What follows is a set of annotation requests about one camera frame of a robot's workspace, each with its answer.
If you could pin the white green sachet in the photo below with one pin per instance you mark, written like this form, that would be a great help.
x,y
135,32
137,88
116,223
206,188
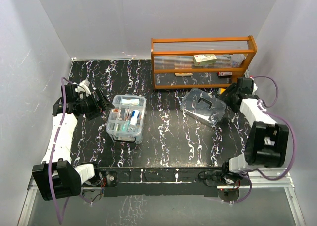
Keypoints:
x,y
135,101

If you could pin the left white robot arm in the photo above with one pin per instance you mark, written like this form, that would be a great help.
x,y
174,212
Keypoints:
x,y
55,172

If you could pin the clear plastic medicine kit box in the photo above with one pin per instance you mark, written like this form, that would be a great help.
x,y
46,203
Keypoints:
x,y
126,134

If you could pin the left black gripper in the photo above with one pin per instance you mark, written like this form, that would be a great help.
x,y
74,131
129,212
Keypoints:
x,y
103,104

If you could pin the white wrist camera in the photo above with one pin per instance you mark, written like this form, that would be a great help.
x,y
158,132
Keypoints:
x,y
84,87
255,87

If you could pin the flat wooden piece under shelf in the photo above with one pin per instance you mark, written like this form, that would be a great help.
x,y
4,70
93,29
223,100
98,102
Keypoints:
x,y
184,74

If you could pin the clear kit lid black handle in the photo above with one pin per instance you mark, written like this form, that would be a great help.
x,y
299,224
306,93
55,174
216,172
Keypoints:
x,y
205,108

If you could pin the white blue cylinder bottle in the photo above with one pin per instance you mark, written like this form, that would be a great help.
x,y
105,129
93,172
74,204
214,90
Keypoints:
x,y
134,117

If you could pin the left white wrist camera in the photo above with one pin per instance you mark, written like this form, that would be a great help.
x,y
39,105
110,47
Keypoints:
x,y
84,87

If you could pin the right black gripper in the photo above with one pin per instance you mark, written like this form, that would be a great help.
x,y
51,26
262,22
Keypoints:
x,y
226,94

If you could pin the clear plastic tray insert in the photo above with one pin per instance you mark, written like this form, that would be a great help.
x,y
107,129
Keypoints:
x,y
126,114

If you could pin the beige medicine box on shelf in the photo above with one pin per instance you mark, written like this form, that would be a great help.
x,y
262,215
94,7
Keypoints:
x,y
204,59

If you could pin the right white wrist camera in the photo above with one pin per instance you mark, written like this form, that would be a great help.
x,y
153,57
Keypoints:
x,y
255,87

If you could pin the red white box under shelf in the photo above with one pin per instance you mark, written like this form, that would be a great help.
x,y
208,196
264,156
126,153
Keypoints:
x,y
224,74

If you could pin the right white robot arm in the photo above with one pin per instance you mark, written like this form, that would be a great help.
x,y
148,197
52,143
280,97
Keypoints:
x,y
267,141

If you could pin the orange wooden shelf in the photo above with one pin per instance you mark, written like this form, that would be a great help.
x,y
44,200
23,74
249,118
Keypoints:
x,y
175,55

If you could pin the yellow grey small device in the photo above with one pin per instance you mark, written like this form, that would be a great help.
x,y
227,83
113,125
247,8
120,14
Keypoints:
x,y
221,90

